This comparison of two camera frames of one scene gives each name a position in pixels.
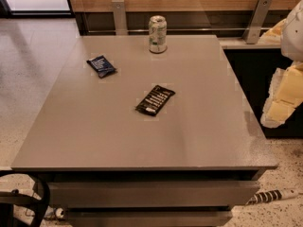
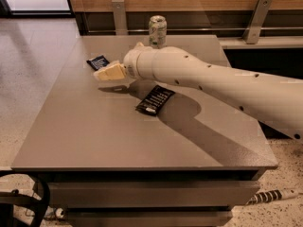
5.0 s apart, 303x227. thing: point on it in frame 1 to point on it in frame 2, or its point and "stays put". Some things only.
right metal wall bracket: (257, 21) stays put
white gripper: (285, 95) to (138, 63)
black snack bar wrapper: (154, 100) stays put
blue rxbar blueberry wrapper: (101, 66) stays put
